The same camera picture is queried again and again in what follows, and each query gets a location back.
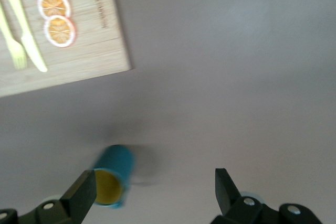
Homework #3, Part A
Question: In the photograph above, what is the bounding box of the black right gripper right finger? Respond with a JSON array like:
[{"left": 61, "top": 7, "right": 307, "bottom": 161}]
[{"left": 209, "top": 168, "right": 323, "bottom": 224}]

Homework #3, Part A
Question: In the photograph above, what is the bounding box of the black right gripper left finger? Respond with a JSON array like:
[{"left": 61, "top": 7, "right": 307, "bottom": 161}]
[{"left": 0, "top": 169, "right": 97, "bottom": 224}]

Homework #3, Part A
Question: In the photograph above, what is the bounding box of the dark teal cup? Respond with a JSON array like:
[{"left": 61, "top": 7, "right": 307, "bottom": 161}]
[{"left": 91, "top": 144, "right": 136, "bottom": 210}]

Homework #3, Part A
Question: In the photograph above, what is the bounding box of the bamboo cutting board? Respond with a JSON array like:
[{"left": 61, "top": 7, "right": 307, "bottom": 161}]
[{"left": 0, "top": 0, "right": 133, "bottom": 98}]

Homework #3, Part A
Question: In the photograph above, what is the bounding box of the yellow plastic fork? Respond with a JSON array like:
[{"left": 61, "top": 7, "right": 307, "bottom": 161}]
[{"left": 0, "top": 0, "right": 28, "bottom": 70}]

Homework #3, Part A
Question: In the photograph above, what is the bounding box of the yellow plastic knife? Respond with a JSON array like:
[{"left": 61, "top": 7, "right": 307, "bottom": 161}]
[{"left": 1, "top": 0, "right": 48, "bottom": 73}]

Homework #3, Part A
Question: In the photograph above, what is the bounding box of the orange slice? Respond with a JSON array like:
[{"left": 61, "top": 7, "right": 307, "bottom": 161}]
[
  {"left": 38, "top": 0, "right": 72, "bottom": 20},
  {"left": 43, "top": 14, "right": 77, "bottom": 48}
]

